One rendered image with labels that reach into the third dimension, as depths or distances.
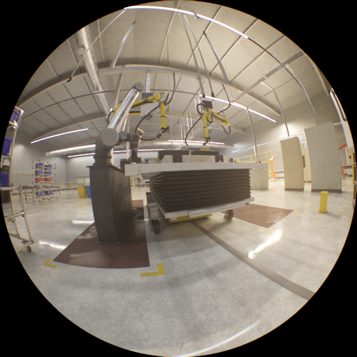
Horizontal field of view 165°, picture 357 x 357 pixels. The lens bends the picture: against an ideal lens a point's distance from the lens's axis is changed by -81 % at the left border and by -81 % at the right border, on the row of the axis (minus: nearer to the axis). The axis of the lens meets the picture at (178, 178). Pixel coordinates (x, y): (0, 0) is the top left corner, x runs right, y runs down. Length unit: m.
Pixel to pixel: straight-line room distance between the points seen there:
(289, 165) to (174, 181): 4.71
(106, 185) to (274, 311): 1.69
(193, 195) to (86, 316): 1.23
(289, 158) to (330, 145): 1.81
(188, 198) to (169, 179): 0.24
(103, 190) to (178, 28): 9.92
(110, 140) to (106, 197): 0.60
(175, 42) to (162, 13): 2.61
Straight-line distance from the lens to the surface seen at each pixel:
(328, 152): 4.81
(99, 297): 0.96
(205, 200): 1.18
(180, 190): 1.07
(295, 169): 5.17
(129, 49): 11.26
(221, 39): 10.71
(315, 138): 4.94
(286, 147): 5.35
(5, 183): 1.70
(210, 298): 0.85
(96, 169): 1.45
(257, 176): 5.84
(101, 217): 1.48
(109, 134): 1.26
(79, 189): 7.75
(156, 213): 1.62
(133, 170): 0.99
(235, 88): 4.16
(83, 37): 8.26
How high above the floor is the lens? 0.70
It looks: 1 degrees up
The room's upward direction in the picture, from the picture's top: 4 degrees counter-clockwise
